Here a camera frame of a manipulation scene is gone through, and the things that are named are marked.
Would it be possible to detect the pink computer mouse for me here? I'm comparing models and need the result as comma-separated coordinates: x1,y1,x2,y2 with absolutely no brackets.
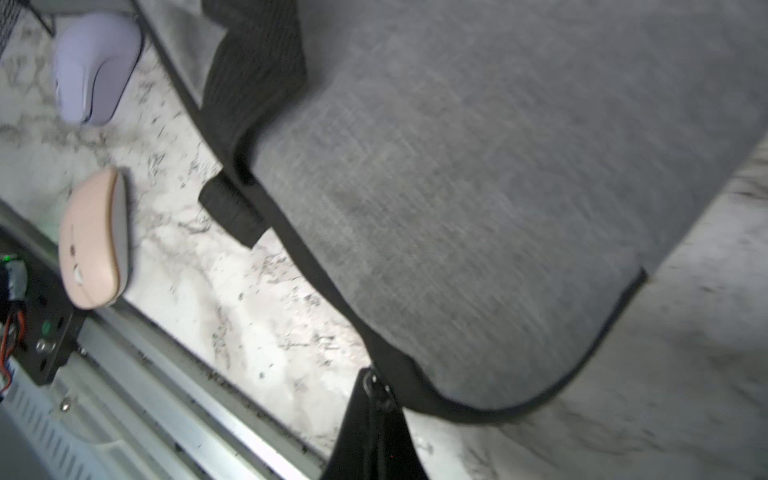
58,167,130,310

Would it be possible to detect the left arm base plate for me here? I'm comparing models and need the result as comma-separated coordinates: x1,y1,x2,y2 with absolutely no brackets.
1,231,85,393

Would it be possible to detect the aluminium front rail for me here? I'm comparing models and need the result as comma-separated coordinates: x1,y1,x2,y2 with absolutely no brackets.
1,206,324,479

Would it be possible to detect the grey laptop bag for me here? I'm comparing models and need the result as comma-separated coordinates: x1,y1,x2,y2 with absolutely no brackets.
135,1,767,423

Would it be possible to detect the lilac computer mouse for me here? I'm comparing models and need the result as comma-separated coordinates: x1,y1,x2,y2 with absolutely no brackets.
53,12,143,125

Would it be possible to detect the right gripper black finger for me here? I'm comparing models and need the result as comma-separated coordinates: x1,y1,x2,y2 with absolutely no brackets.
321,367,428,480

